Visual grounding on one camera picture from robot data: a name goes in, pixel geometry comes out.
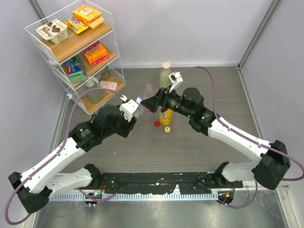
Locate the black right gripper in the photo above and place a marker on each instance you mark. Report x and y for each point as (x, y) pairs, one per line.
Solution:
(161, 99)

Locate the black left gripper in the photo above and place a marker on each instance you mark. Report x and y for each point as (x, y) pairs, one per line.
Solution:
(128, 126)

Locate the clear bottle red label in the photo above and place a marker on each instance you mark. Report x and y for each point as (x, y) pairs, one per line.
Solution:
(147, 94)

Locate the yellow juice bottle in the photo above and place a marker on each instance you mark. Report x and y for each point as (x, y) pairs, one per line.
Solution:
(165, 118)

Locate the red bottle cap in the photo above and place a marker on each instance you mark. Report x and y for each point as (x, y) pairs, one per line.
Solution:
(157, 123)

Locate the yellow bottle cap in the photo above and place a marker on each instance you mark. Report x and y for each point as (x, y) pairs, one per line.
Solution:
(167, 129)

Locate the white blue bottle cap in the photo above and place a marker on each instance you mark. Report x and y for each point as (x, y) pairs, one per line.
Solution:
(139, 99)

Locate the clear bottle blue white label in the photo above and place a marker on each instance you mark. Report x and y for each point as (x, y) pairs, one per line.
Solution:
(140, 110)

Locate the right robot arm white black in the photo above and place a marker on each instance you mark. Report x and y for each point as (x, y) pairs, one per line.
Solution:
(268, 164)

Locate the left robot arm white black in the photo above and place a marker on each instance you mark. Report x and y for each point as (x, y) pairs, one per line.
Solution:
(36, 186)

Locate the green lotion bottle beige cap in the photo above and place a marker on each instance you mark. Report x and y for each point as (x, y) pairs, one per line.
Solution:
(164, 74)

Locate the green soap dispenser bottle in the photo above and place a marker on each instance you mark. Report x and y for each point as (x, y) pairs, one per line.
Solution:
(96, 95)

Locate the clear bottle white cap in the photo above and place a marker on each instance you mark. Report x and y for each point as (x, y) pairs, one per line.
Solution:
(68, 96)

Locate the pink white small packet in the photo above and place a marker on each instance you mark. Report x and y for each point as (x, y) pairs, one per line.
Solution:
(108, 85)

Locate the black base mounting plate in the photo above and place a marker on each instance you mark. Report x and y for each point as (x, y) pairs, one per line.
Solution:
(160, 183)

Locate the blue green sponge pack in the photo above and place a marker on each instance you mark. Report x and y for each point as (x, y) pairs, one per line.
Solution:
(75, 70)

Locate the orange pink candy box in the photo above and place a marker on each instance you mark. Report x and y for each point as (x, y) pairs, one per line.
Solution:
(95, 53)

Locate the yellow sponge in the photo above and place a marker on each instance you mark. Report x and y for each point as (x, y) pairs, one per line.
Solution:
(96, 23)

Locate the yellow candy bag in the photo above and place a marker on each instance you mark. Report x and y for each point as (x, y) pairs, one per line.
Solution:
(76, 25)

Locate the orange cracker box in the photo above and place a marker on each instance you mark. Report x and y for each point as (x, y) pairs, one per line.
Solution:
(86, 14)

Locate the white chocolate pudding cup pack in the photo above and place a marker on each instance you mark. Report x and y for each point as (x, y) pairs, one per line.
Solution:
(54, 31)

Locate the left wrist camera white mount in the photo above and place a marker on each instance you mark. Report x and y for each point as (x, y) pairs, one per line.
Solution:
(128, 107)

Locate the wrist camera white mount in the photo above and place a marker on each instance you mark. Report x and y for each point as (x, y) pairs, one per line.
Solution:
(128, 107)
(176, 80)

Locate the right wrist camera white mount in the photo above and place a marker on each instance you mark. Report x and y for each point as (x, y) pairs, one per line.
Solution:
(176, 80)

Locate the white slotted cable duct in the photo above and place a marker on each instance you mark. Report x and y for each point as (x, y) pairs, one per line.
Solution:
(175, 196)

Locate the white wire shelf rack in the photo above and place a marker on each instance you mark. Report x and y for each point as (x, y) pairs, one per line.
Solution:
(75, 44)

